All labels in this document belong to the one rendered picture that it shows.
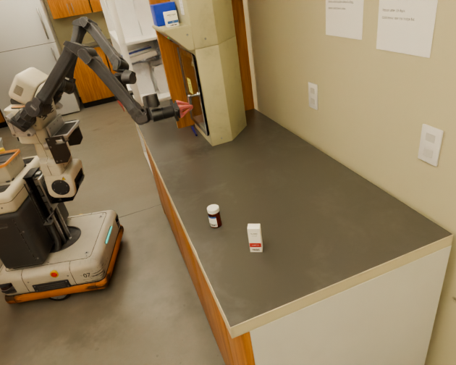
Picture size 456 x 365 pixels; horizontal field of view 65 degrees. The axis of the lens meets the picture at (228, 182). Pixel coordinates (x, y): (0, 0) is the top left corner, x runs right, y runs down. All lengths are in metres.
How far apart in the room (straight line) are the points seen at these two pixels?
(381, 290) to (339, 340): 0.20
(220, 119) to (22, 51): 5.11
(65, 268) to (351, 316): 1.80
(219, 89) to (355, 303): 1.11
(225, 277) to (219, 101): 0.96
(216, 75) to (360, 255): 1.04
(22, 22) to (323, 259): 6.00
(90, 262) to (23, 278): 0.42
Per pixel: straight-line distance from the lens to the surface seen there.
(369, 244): 1.14
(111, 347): 2.26
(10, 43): 6.60
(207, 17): 1.68
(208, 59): 1.70
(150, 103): 1.74
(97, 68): 1.83
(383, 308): 1.23
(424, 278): 1.26
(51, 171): 2.31
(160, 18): 1.82
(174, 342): 2.15
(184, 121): 2.13
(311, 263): 1.06
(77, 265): 2.44
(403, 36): 1.22
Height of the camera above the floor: 1.68
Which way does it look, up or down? 30 degrees down
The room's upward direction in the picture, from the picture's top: 9 degrees counter-clockwise
